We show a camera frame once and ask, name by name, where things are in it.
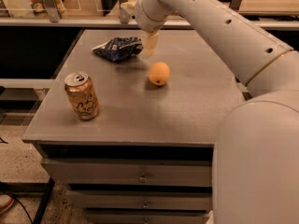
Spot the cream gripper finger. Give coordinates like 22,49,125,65
121,2,135,17
141,33,159,59

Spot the orange fruit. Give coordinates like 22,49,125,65
149,62,170,86

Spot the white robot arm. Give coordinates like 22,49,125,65
121,0,299,224

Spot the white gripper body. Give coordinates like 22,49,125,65
134,0,174,34

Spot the orange soda can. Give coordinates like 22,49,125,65
64,72,99,120

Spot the drawer knob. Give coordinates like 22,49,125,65
137,173,148,183
142,202,150,209

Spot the colourful box behind glass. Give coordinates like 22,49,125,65
0,0,65,19

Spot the middle drawer knob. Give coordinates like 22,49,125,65
142,202,150,209

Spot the black floor cable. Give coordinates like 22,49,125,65
0,190,35,224

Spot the blue chip bag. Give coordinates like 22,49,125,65
92,36,143,62

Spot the top drawer knob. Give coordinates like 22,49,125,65
137,173,148,183

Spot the grey drawer cabinet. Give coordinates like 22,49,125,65
23,30,243,224

